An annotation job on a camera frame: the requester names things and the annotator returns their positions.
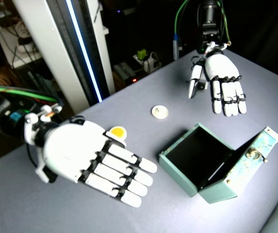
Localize braided thin cable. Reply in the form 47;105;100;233
216;0;232;47

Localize white column with blue light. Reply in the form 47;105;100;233
12;0;116;108

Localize grey table cloth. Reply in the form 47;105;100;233
0;45;278;233

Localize green cable bundle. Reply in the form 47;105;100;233
0;84;60;103

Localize thin green cable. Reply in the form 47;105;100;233
174;0;189;37

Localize grey cable connector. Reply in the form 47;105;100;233
172;33;180;61

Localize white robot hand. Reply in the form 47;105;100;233
41;116;158;209
187;53;248;117

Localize toy fried egg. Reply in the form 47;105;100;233
105;126;127;147

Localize teal metal box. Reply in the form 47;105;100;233
158;122;278;205

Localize white round disc toy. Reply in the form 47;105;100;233
151;104;170;120

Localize white power strip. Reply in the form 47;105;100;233
132;48;163;73

